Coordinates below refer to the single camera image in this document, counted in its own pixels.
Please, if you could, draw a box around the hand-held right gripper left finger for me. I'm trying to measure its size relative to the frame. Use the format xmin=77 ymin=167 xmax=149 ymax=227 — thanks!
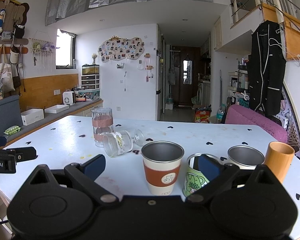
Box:
xmin=27 ymin=154 xmax=119 ymax=204

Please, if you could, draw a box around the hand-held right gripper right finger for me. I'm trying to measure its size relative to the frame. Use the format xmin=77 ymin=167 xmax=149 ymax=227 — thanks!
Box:
xmin=185 ymin=154 xmax=281 ymax=204

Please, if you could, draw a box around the ribbed glass goblet cup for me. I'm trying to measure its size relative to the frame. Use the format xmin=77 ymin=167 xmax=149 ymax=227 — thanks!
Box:
xmin=103 ymin=129 xmax=145 ymax=158

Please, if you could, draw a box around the green cartoon metal cup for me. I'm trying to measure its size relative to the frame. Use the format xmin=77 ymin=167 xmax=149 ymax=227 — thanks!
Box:
xmin=182 ymin=153 xmax=224 ymax=197

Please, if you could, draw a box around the white metal cup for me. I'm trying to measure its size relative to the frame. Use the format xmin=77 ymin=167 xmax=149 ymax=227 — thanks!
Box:
xmin=227 ymin=145 xmax=265 ymax=170

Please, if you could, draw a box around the metal cup with brown sleeve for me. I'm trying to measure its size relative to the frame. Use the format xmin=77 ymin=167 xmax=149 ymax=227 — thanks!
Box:
xmin=141 ymin=141 xmax=185 ymax=196

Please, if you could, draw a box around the orange bamboo cup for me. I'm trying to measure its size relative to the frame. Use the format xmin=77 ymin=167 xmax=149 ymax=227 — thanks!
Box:
xmin=262 ymin=141 xmax=295 ymax=184

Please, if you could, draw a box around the green wipes packet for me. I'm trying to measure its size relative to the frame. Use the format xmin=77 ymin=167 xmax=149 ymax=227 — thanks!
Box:
xmin=4 ymin=125 xmax=22 ymax=135

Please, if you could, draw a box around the grey storage box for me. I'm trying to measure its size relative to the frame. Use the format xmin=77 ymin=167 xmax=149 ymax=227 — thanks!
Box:
xmin=0 ymin=94 xmax=21 ymax=137

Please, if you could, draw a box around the white cardboard box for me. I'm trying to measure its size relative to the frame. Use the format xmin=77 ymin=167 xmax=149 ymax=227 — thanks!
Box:
xmin=21 ymin=108 xmax=45 ymax=126

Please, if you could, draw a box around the tall glass with brown bands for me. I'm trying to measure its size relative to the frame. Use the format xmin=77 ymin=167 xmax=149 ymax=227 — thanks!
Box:
xmin=91 ymin=107 xmax=114 ymax=148

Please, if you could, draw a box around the red snack carton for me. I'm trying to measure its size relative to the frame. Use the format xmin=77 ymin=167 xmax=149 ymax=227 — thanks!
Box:
xmin=195 ymin=107 xmax=212 ymax=124

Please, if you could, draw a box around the plastic water bottle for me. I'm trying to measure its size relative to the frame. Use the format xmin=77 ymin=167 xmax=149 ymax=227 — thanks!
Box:
xmin=216 ymin=104 xmax=227 ymax=123

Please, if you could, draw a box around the white box lid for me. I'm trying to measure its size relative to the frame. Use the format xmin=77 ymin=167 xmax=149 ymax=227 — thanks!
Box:
xmin=45 ymin=104 xmax=70 ymax=114

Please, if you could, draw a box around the pink chair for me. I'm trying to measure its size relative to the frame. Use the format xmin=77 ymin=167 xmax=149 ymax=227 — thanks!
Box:
xmin=224 ymin=104 xmax=288 ymax=143

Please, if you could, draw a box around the printed tote bag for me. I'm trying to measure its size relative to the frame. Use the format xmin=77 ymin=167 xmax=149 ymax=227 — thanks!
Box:
xmin=0 ymin=44 xmax=16 ymax=92

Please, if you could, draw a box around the white countertop appliance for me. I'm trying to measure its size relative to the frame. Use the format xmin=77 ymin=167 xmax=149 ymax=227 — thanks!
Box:
xmin=62 ymin=91 xmax=76 ymax=105

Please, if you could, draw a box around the washing machine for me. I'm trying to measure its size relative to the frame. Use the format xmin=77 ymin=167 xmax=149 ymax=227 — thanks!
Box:
xmin=196 ymin=80 xmax=211 ymax=107

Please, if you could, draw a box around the small drawer unit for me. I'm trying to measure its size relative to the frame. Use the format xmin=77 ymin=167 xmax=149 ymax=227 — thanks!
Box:
xmin=81 ymin=75 xmax=101 ymax=91

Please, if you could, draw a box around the black storage rack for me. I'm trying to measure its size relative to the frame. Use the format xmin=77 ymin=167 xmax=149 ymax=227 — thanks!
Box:
xmin=237 ymin=64 xmax=250 ymax=93

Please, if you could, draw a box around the glass fish tank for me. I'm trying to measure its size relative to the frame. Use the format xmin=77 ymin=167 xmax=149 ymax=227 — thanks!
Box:
xmin=82 ymin=64 xmax=100 ymax=76

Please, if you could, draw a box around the hanging mirror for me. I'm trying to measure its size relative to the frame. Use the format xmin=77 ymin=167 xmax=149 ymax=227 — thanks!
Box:
xmin=183 ymin=60 xmax=193 ymax=85

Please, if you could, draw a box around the window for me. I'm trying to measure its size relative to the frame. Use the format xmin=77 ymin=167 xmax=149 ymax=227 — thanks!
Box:
xmin=56 ymin=28 xmax=77 ymax=70

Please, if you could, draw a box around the black jacket with white trim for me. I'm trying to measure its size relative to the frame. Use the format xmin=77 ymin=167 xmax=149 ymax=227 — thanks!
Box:
xmin=247 ymin=20 xmax=287 ymax=117

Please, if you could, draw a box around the cloud-shaped photo board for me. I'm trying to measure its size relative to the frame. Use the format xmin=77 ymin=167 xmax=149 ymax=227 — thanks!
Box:
xmin=98 ymin=37 xmax=145 ymax=63

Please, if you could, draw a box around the white macrame wall hanging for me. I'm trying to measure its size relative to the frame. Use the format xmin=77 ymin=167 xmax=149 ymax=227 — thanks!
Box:
xmin=29 ymin=31 xmax=55 ymax=71

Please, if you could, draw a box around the brown felt wall board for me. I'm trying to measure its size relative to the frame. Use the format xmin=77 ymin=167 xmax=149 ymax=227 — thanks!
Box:
xmin=0 ymin=0 xmax=30 ymax=40

